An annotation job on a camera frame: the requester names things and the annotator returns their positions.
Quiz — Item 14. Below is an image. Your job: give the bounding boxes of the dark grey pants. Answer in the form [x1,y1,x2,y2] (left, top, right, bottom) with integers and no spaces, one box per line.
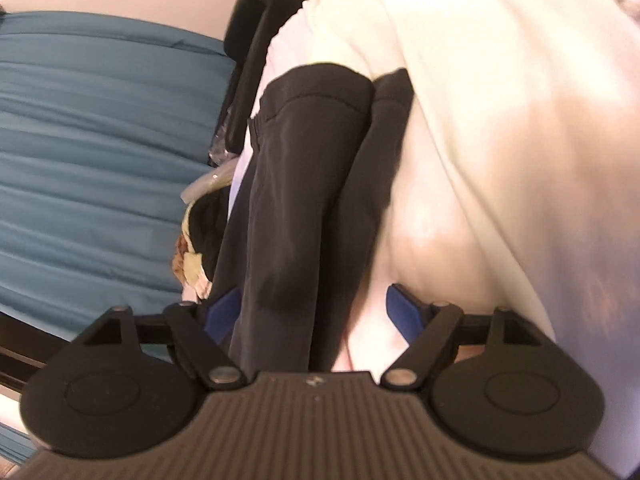
[206,63,414,375]

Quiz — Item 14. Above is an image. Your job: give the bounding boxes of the pile of clothes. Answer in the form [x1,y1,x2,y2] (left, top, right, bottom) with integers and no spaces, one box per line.
[171,159,238,302]

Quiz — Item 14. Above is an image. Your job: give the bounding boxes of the teal curtain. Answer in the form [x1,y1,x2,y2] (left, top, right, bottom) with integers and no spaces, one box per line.
[1,11,233,340]

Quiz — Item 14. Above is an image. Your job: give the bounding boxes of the black armchair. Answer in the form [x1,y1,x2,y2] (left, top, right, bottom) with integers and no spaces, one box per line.
[208,0,304,167]

